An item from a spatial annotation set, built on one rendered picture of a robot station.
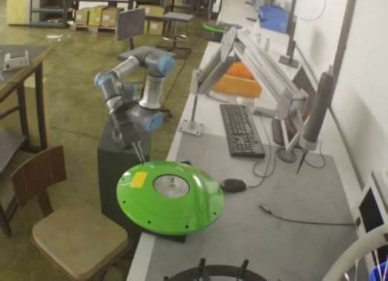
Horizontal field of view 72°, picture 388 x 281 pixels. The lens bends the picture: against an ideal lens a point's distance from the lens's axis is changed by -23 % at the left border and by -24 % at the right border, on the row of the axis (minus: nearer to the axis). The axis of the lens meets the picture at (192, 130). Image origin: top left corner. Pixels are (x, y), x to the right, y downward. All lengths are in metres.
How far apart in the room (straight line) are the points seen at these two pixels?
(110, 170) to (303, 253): 0.95
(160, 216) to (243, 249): 0.32
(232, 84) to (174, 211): 1.18
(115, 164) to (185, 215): 0.70
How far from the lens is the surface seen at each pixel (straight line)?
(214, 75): 1.27
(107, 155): 1.51
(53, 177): 1.53
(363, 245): 0.45
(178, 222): 0.89
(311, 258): 1.13
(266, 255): 1.08
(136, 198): 0.93
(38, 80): 2.40
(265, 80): 0.95
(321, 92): 0.73
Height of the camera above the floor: 1.72
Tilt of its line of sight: 31 degrees down
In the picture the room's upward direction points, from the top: 9 degrees clockwise
